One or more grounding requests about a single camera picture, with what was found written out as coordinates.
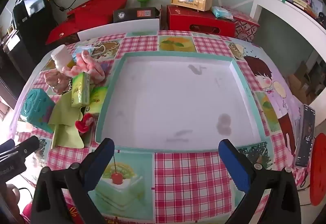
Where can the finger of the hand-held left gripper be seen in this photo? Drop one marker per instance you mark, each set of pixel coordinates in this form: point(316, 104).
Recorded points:
point(25, 147)
point(6, 146)

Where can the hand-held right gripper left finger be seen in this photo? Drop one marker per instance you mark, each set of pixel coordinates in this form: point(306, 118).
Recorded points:
point(101, 160)

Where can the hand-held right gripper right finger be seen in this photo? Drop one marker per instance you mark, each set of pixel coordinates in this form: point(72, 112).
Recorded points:
point(233, 162)

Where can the red pink hair clip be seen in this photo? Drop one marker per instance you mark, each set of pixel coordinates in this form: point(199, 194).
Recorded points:
point(84, 123)

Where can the light green cloth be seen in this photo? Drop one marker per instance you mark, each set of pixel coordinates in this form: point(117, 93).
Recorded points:
point(66, 122)

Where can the green tissue pack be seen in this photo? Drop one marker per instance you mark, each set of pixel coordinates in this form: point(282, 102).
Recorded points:
point(98, 99)
point(80, 91)

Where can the black white patterned cloth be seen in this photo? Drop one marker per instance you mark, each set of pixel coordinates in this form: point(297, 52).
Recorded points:
point(69, 85)

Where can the white shallow box teal rim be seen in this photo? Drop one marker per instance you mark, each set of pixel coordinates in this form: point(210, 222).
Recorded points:
point(165, 99)

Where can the pink white striped towel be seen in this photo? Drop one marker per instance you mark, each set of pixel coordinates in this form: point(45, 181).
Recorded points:
point(86, 63)

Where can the blue face mask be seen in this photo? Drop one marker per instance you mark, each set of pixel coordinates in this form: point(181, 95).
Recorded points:
point(82, 48)

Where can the person's left hand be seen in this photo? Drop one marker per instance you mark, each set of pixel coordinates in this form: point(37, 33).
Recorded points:
point(10, 196)

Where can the teal tin box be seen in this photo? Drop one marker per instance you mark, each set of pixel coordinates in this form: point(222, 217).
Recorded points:
point(35, 109)

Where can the printed checkered tablecloth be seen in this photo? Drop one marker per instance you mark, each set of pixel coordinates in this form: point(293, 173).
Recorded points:
point(188, 175)

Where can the smartphone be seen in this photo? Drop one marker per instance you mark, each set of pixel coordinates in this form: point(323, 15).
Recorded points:
point(305, 134)

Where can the black cabinet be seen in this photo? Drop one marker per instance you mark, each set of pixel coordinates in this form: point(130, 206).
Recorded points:
point(12, 66)

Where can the red stool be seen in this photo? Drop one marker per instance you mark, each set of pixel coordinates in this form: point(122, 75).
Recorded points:
point(319, 170)

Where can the white pill bottle green label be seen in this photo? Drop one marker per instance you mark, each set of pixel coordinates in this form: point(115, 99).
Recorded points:
point(59, 57)

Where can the cardboard boxes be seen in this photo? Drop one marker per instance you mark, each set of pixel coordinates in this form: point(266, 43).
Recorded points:
point(305, 81)

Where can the red patterned box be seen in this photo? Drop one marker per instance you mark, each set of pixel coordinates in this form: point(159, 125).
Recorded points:
point(245, 29)

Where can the black monitor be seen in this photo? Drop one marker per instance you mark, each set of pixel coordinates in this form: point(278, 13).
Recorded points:
point(33, 4)

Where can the red cardboard box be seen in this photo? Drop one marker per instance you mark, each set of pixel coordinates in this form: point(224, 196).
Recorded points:
point(198, 20)

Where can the wet wipes pack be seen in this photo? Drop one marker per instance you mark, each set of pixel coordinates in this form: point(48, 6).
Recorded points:
point(221, 12)

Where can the black box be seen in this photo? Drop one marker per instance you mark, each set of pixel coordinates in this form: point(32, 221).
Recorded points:
point(137, 13)

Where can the white desk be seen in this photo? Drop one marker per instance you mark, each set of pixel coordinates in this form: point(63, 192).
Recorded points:
point(285, 9)

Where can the green dumbbell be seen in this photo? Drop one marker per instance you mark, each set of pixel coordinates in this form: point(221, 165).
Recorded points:
point(143, 0)

